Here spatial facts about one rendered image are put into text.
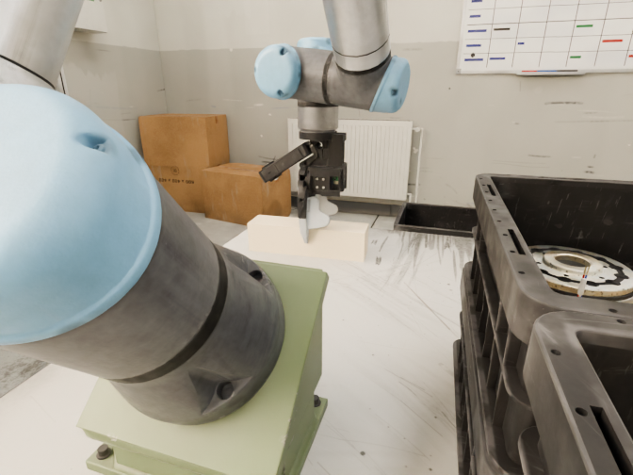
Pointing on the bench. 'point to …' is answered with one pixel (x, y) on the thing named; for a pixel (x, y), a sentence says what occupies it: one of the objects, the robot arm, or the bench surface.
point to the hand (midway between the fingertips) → (307, 231)
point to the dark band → (596, 296)
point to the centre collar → (572, 260)
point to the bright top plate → (617, 282)
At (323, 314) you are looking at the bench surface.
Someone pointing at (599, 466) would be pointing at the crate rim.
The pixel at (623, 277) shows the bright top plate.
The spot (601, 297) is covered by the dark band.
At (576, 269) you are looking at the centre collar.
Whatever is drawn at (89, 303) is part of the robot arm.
